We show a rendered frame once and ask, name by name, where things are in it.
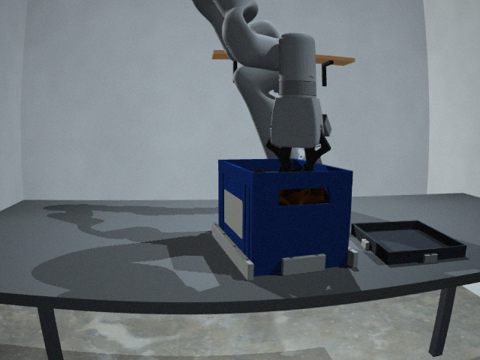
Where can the blue plastic crate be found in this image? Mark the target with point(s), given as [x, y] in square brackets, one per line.
[249, 213]

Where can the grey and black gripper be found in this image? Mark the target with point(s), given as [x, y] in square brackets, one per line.
[297, 122]

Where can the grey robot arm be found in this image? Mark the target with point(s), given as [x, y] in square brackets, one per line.
[290, 70]

